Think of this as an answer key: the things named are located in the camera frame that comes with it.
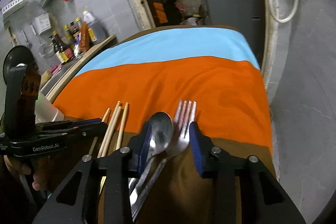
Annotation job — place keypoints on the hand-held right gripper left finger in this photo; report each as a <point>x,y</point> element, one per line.
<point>145,145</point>

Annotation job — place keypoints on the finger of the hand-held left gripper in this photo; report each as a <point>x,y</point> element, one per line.
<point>89,131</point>
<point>84,123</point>

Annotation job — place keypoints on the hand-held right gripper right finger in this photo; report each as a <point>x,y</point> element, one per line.
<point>197,150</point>

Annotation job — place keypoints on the silver spoon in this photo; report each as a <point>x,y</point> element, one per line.
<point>161,132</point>

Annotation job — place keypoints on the white utensil holder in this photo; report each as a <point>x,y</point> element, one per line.
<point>50,111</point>

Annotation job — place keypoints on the silver fork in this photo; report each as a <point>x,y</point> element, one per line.
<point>183,116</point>

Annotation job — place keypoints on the person's left hand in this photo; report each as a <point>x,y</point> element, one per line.
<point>39,184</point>

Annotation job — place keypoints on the wooden kitchen counter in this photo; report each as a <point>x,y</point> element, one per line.
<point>86,54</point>

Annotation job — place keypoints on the row of sauce bottles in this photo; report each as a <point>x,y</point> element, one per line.
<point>63,50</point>

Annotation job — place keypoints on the striped tablecloth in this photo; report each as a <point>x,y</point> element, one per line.
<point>183,77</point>

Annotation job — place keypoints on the red-brown sauce pouch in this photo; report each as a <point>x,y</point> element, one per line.
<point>84,37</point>

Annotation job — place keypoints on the large oil bottle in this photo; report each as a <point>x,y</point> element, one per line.
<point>92,23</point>

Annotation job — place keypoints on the grey cabinet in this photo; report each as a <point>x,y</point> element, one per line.
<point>233,6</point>

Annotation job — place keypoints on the white wall box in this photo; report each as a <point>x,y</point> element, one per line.
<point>42,24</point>

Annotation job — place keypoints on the white wall rack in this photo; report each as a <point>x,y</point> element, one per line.
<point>14,2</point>

